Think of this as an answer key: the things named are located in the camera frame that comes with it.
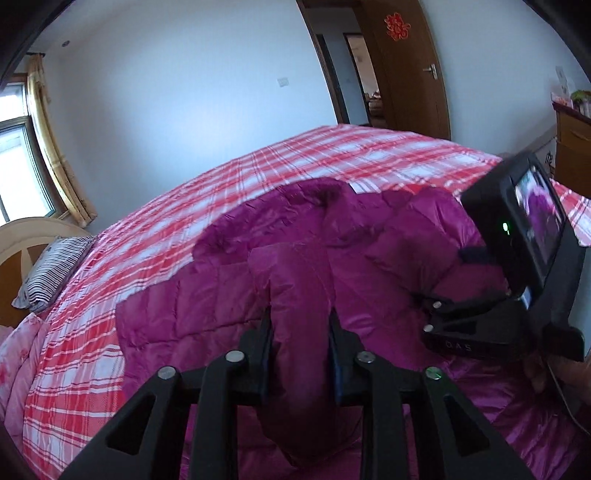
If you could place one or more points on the white wall switch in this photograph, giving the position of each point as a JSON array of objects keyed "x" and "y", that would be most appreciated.
[{"x": 283, "y": 81}]

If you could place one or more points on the dark wooden door frame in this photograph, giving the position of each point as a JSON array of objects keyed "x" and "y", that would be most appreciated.
[{"x": 328, "y": 60}]

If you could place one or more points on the magenta down jacket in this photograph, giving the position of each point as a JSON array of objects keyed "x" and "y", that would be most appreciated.
[{"x": 300, "y": 258}]

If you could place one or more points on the wooden headboard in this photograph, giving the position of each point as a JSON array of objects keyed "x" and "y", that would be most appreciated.
[{"x": 18, "y": 244}]

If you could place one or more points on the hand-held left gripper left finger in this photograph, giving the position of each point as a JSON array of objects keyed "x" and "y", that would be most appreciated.
[{"x": 265, "y": 355}]

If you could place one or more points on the yellow curtain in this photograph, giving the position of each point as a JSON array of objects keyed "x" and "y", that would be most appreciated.
[{"x": 55, "y": 152}]

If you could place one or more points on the red paper door decoration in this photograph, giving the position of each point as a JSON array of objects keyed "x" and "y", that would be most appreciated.
[{"x": 397, "y": 26}]

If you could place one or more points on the window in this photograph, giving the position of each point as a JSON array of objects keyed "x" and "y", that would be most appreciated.
[{"x": 21, "y": 161}]

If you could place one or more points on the person's right hand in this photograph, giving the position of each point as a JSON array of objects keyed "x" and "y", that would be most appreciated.
[{"x": 570, "y": 383}]

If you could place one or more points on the striped pillow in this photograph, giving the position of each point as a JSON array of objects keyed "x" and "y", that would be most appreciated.
[{"x": 51, "y": 272}]

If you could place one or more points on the assorted colourful packets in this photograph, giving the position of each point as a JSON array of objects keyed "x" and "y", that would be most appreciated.
[{"x": 577, "y": 99}]

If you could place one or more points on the wooden cabinet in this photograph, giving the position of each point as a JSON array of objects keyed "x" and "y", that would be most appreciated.
[{"x": 572, "y": 143}]

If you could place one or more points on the brown wooden door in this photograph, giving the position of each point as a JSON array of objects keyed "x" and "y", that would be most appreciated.
[{"x": 406, "y": 74}]

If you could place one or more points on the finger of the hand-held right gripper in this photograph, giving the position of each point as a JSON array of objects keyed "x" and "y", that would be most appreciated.
[{"x": 466, "y": 307}]

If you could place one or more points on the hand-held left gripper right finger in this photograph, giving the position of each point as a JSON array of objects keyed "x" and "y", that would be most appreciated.
[{"x": 335, "y": 364}]

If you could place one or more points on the red plaid bed sheet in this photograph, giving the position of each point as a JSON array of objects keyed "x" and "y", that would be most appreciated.
[{"x": 152, "y": 240}]

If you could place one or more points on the pink floral pillow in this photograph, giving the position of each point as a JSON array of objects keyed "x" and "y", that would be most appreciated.
[{"x": 18, "y": 364}]

